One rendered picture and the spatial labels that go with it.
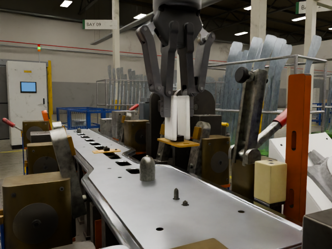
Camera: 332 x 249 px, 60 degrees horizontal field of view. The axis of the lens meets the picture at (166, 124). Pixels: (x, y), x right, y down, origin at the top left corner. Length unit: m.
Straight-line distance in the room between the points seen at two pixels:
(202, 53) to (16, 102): 6.99
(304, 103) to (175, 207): 0.24
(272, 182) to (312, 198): 0.57
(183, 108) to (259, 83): 0.15
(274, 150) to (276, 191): 0.61
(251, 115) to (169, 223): 0.24
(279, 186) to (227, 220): 0.11
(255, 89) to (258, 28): 8.00
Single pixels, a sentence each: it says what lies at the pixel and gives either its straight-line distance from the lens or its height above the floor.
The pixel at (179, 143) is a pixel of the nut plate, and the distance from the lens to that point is 0.45.
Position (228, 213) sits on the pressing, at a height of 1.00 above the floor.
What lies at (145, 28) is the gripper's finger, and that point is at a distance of 0.43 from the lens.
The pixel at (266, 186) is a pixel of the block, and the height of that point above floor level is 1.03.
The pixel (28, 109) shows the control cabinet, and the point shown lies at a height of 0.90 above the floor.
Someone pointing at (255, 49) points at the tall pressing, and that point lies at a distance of 5.53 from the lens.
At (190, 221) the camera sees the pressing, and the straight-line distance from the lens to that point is 0.41.
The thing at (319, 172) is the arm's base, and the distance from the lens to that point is 1.10.
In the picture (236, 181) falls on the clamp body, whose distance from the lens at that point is 0.56.
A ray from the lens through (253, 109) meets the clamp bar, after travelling 0.53.
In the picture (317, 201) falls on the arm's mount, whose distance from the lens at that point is 1.04.
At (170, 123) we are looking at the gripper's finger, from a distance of 0.45.
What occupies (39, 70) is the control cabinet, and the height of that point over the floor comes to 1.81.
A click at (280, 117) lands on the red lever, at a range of 0.59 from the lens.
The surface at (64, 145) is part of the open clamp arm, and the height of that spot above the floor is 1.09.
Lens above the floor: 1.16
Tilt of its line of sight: 5 degrees down
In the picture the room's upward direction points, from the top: straight up
